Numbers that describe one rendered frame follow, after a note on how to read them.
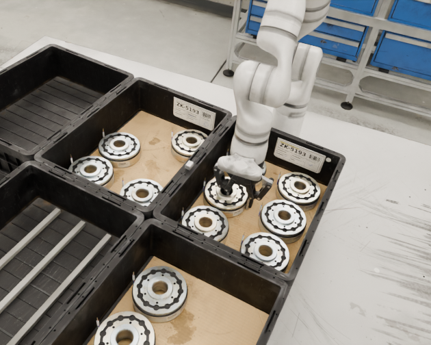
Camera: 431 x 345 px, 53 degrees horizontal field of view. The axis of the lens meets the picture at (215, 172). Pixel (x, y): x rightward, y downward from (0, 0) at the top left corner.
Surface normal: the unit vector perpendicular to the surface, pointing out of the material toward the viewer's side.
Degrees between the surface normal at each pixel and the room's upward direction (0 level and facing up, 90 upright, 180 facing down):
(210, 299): 0
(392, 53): 90
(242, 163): 6
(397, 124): 0
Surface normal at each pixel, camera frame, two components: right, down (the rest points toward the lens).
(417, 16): -0.33, 0.63
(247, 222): 0.10, -0.71
